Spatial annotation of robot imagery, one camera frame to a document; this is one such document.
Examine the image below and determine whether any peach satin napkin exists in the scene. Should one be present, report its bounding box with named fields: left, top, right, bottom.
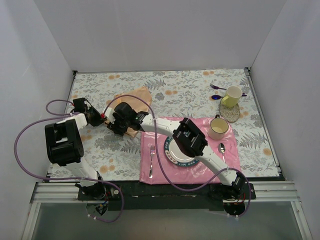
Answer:
left=103, top=86, right=153, bottom=138

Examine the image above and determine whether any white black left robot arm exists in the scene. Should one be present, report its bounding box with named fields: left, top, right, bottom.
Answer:
left=44, top=98, right=107, bottom=200

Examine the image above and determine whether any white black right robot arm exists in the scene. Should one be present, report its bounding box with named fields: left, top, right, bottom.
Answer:
left=101, top=102, right=248, bottom=200

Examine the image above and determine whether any silver fork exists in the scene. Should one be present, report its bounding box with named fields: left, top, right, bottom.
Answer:
left=149, top=145, right=156, bottom=179

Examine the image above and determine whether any pink rose placemat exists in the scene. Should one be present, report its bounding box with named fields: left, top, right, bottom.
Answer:
left=139, top=118, right=241, bottom=185

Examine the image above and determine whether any white plate teal rim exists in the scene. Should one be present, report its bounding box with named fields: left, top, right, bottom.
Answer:
left=163, top=136, right=199, bottom=168

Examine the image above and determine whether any floral tablecloth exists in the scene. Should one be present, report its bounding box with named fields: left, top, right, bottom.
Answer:
left=70, top=69, right=280, bottom=181

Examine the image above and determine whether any purple plastic spoon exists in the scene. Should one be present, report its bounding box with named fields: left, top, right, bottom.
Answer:
left=211, top=93, right=247, bottom=100

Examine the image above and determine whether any cream enamel mug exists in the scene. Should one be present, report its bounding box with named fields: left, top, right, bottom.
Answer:
left=207, top=114, right=229, bottom=140

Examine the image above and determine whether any purple plastic fork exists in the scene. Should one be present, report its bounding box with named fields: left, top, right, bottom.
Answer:
left=210, top=84, right=226, bottom=90

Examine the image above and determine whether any silver spoon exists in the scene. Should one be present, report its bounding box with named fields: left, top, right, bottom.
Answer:
left=218, top=142, right=226, bottom=163

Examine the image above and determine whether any speckled round coaster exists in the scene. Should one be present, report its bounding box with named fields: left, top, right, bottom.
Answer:
left=219, top=103, right=240, bottom=123

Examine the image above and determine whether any yellow green mug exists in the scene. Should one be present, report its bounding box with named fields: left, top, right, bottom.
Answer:
left=220, top=86, right=243, bottom=108

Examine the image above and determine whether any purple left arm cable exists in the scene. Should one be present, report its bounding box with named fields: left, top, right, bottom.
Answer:
left=13, top=99, right=126, bottom=224

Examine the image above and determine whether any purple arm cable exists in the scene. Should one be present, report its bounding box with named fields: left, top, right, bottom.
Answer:
left=13, top=99, right=126, bottom=224
left=103, top=96, right=253, bottom=218

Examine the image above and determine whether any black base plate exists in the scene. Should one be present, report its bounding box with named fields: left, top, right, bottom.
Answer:
left=77, top=181, right=250, bottom=211

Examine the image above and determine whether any aluminium frame rail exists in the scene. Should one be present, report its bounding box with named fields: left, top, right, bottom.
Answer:
left=21, top=181, right=312, bottom=240

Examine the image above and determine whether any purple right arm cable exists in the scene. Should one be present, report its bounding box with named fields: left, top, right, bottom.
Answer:
left=103, top=96, right=253, bottom=218

